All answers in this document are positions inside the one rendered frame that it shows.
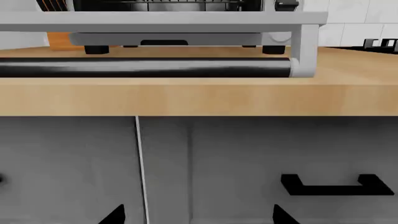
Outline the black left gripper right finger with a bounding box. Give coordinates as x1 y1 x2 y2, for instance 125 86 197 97
272 203 300 224

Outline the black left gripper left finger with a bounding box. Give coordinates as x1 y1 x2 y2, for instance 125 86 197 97
98 203 126 224

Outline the grey toaster oven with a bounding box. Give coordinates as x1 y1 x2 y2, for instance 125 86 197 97
34 0 304 55

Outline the grey toaster oven door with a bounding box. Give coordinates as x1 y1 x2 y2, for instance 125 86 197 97
0 11 329 78

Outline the grey cabinet drawer front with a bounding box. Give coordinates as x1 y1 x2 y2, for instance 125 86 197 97
137 116 398 224

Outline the grey cabinet door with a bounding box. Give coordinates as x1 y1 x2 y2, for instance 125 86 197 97
0 116 146 224

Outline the wooden knife block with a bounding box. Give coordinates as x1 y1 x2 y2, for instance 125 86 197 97
35 0 120 52

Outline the black stove grate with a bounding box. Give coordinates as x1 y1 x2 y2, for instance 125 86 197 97
363 38 398 51

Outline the black cabinet drawer handle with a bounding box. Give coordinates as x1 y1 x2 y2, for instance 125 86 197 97
280 174 396 196

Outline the black oven door handle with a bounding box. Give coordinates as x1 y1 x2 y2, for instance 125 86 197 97
0 57 294 78

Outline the metal wire oven rack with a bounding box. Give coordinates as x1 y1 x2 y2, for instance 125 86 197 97
80 0 244 11

